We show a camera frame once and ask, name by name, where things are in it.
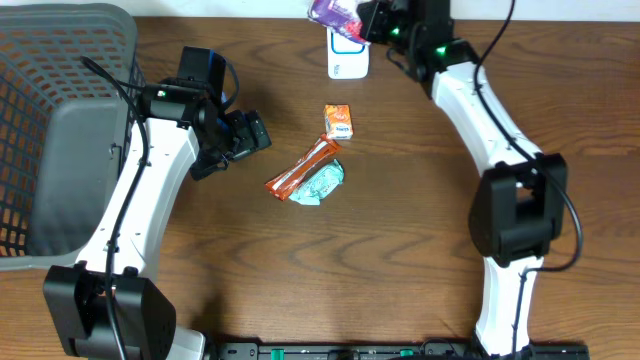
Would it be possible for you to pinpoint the small orange juice carton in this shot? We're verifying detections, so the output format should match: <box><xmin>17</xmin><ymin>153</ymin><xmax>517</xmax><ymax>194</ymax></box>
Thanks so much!
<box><xmin>324</xmin><ymin>105</ymin><xmax>354</xmax><ymax>140</ymax></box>

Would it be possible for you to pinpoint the orange snack bar wrapper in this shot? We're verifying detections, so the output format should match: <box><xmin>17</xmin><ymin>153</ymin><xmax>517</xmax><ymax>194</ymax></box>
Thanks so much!
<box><xmin>265</xmin><ymin>134</ymin><xmax>342</xmax><ymax>201</ymax></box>

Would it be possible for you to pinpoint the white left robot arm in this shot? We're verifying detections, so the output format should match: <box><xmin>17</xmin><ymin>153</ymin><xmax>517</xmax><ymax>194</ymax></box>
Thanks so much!
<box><xmin>43</xmin><ymin>84</ymin><xmax>271</xmax><ymax>359</ymax></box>

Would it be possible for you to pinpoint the floral red purple packet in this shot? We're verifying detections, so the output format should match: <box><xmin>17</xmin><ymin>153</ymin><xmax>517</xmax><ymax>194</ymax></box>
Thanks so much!
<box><xmin>307</xmin><ymin>0</ymin><xmax>368</xmax><ymax>45</ymax></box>

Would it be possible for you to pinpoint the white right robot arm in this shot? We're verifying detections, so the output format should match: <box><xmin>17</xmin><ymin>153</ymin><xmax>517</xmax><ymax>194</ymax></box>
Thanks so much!
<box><xmin>356</xmin><ymin>1</ymin><xmax>567</xmax><ymax>359</ymax></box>

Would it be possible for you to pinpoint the white barcode scanner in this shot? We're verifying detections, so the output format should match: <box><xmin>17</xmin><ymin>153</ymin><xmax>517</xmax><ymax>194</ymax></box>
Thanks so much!
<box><xmin>326</xmin><ymin>29</ymin><xmax>370</xmax><ymax>80</ymax></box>

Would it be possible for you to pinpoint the grey plastic lattice basket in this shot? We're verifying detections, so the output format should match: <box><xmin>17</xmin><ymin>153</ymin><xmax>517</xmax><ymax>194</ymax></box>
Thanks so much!
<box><xmin>1</xmin><ymin>3</ymin><xmax>144</xmax><ymax>271</ymax></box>

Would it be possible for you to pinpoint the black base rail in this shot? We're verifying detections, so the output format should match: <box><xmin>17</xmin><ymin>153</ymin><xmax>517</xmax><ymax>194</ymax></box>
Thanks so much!
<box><xmin>204</xmin><ymin>338</ymin><xmax>591</xmax><ymax>360</ymax></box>

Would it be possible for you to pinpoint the teal green packet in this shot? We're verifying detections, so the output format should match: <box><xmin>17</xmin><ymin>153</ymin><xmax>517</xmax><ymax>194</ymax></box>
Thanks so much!
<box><xmin>289</xmin><ymin>159</ymin><xmax>345</xmax><ymax>206</ymax></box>

